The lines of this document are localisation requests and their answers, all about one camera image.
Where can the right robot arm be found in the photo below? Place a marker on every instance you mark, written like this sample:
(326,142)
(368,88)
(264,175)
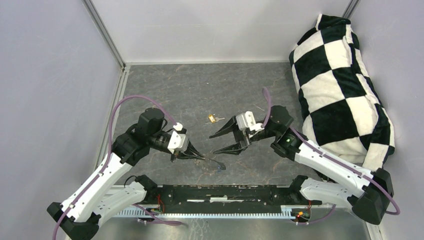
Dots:
(368,193)

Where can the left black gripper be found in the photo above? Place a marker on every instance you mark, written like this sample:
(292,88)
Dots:
(191,152)

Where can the metal keyring plate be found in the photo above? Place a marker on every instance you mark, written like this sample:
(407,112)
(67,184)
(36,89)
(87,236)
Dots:
(220,165)

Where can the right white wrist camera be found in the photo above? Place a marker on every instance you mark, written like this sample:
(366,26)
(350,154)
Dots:
(246,121)

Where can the yellow capped key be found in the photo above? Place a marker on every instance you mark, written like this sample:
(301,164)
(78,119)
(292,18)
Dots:
(213,119)

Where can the white slotted cable duct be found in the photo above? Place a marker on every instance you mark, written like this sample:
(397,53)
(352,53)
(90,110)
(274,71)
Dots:
(286,213)

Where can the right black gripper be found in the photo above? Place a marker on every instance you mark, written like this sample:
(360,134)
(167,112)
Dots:
(239,136)

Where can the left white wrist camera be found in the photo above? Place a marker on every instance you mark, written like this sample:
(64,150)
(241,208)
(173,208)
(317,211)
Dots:
(179,140)

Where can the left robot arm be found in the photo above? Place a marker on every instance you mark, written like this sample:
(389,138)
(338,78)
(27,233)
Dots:
(85,211)

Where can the red wired circuit board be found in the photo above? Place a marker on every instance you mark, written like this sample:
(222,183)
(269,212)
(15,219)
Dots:
(302,215)

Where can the black white checkered blanket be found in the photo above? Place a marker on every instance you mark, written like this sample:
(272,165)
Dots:
(340,108)

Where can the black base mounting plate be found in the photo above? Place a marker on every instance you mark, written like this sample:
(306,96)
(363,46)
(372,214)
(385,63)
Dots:
(225,199)

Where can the aluminium frame rail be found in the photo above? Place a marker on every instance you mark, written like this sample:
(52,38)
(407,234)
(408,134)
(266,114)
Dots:
(95,16)

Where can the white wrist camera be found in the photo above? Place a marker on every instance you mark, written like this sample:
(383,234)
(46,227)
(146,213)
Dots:
(179,140)
(246,121)

